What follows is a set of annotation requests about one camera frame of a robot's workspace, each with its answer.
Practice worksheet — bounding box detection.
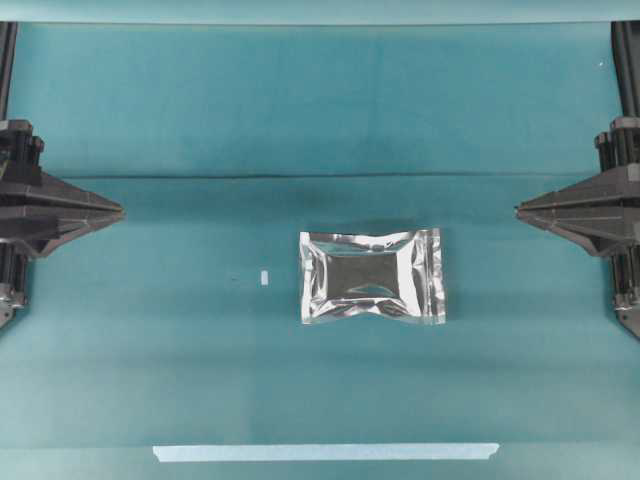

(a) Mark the silver zip bag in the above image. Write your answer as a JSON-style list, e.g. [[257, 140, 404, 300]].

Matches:
[[299, 228, 446, 325]]

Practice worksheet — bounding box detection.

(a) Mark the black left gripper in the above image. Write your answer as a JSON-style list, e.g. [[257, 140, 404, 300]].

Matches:
[[1, 120, 125, 320]]

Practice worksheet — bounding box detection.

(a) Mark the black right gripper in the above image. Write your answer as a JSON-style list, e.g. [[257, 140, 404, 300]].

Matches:
[[514, 116, 640, 321]]

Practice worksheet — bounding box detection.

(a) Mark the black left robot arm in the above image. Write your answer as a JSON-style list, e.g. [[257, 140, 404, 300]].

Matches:
[[1, 22, 125, 325]]

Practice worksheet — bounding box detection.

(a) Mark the teal table cloth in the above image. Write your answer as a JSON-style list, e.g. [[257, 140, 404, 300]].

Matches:
[[1, 23, 639, 479]]

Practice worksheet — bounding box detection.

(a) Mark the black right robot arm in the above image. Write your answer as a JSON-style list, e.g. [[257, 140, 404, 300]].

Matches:
[[516, 20, 639, 335]]

